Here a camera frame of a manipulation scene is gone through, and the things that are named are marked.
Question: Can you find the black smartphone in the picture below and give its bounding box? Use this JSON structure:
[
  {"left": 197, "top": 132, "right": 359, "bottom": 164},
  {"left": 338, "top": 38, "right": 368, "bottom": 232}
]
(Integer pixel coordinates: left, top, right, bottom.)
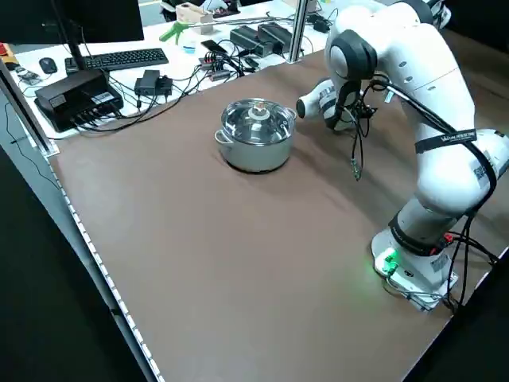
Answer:
[{"left": 200, "top": 38, "right": 226, "bottom": 53}]

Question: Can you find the green plastic spray handle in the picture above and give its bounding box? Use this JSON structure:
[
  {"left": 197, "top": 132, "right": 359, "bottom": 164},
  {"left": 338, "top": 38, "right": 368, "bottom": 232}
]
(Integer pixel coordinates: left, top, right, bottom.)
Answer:
[{"left": 158, "top": 21, "right": 190, "bottom": 44}]

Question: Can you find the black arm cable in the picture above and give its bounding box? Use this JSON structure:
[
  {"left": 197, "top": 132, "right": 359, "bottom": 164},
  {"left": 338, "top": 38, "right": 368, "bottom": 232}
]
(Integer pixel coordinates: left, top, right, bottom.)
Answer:
[{"left": 337, "top": 73, "right": 500, "bottom": 315}]

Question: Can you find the black power brick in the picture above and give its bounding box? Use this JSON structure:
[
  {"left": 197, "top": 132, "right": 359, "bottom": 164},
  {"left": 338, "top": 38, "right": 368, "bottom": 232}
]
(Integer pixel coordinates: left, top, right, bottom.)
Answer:
[
  {"left": 257, "top": 21, "right": 295, "bottom": 53},
  {"left": 230, "top": 24, "right": 271, "bottom": 57}
]

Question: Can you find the black keyboard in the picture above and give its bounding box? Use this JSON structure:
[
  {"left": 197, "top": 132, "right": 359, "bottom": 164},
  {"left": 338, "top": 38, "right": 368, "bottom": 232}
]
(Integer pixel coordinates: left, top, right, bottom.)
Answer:
[{"left": 64, "top": 48, "right": 169, "bottom": 73}]

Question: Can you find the black network switch box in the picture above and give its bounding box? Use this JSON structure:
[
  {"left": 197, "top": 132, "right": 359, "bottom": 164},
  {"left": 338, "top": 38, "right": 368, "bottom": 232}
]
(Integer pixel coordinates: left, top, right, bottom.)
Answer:
[{"left": 34, "top": 69, "right": 124, "bottom": 134}]

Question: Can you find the wooden box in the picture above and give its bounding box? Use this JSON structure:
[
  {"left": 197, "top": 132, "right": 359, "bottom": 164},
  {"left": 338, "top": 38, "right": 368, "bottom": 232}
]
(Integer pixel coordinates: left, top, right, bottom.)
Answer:
[{"left": 176, "top": 2, "right": 216, "bottom": 35}]

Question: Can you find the stainless steel pot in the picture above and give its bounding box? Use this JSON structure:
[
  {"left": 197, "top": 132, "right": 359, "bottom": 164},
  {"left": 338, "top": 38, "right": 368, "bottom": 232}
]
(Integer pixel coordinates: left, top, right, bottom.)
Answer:
[{"left": 214, "top": 98, "right": 297, "bottom": 173}]

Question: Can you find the black computer monitor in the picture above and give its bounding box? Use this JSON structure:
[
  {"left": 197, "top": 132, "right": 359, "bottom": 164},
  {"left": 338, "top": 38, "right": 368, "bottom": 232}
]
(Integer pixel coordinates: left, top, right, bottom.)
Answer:
[{"left": 0, "top": 0, "right": 145, "bottom": 45}]

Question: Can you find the aluminium table edge rail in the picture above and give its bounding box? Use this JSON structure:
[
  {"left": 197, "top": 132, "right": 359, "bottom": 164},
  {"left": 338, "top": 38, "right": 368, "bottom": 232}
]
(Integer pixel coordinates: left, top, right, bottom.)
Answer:
[{"left": 0, "top": 59, "right": 60, "bottom": 156}]

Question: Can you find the glass pot lid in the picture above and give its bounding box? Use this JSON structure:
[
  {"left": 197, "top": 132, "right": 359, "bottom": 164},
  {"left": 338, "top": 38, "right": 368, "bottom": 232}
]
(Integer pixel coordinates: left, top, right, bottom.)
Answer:
[{"left": 221, "top": 99, "right": 295, "bottom": 146}]

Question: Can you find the aluminium profile post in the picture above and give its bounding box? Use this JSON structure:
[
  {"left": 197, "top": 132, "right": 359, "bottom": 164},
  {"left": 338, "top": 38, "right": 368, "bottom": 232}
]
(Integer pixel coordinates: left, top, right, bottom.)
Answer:
[{"left": 288, "top": 0, "right": 309, "bottom": 64}]

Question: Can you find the black usb hub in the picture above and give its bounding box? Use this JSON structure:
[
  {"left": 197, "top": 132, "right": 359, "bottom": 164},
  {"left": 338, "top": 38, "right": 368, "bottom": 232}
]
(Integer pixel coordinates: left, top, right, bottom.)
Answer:
[{"left": 198, "top": 53, "right": 231, "bottom": 80}]

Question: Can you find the black power adapter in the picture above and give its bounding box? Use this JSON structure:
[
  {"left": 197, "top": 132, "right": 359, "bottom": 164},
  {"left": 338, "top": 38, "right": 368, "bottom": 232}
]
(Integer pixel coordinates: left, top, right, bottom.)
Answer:
[{"left": 134, "top": 70, "right": 174, "bottom": 97}]

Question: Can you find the black monitor stand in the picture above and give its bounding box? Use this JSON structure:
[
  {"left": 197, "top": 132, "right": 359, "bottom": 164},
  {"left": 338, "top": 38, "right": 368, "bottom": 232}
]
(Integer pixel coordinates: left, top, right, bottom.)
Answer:
[{"left": 51, "top": 0, "right": 87, "bottom": 72}]

